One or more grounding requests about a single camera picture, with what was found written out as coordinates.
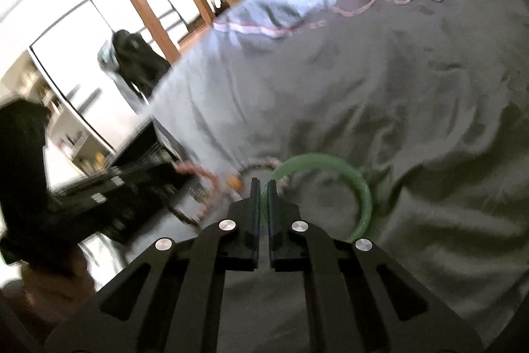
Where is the white shelf with small things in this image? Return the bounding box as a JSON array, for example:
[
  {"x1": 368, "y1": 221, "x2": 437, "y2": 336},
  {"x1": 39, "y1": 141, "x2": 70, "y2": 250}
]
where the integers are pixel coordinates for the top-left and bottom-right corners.
[{"x1": 0, "y1": 49, "x2": 118, "y2": 188}]

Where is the pink and orange beaded necklace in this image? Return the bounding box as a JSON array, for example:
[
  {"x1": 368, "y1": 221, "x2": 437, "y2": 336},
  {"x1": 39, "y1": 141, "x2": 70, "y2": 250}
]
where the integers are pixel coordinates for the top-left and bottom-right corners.
[{"x1": 169, "y1": 158, "x2": 282, "y2": 230}]

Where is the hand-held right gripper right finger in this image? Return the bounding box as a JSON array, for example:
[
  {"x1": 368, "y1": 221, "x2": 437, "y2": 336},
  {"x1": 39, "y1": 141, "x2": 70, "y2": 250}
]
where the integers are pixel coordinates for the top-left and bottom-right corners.
[{"x1": 266, "y1": 179, "x2": 485, "y2": 353}]

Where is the black hanging jacket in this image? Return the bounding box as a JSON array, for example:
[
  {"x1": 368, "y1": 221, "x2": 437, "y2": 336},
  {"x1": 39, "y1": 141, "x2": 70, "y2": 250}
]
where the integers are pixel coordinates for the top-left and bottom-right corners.
[{"x1": 98, "y1": 29, "x2": 171, "y2": 106}]

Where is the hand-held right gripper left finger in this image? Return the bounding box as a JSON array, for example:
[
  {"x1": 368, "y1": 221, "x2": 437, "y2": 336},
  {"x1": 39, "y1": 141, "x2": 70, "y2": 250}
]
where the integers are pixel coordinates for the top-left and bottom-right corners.
[{"x1": 45, "y1": 177, "x2": 261, "y2": 353}]

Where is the white door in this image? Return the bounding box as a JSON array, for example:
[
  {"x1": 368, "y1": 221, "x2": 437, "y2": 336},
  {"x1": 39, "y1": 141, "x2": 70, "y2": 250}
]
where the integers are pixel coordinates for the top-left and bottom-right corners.
[{"x1": 29, "y1": 0, "x2": 154, "y2": 155}]

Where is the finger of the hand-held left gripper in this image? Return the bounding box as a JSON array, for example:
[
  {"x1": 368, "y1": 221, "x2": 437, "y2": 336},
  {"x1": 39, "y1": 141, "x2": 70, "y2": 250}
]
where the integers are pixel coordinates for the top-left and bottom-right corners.
[
  {"x1": 52, "y1": 152, "x2": 186, "y2": 209},
  {"x1": 78, "y1": 188, "x2": 209, "y2": 248}
]

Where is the person's left forearm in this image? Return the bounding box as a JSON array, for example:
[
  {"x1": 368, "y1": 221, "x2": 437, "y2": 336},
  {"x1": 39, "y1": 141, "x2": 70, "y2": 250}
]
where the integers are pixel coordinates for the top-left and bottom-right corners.
[{"x1": 0, "y1": 245, "x2": 98, "y2": 341}]

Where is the green bangle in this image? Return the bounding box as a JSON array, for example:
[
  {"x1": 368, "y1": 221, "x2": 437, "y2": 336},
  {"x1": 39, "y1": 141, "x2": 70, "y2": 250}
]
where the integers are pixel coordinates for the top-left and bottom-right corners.
[{"x1": 270, "y1": 152, "x2": 374, "y2": 244}]

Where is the grey blanket with pink trim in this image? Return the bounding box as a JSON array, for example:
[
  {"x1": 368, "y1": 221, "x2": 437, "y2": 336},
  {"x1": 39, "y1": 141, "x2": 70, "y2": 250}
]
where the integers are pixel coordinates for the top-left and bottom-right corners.
[{"x1": 146, "y1": 0, "x2": 529, "y2": 353}]

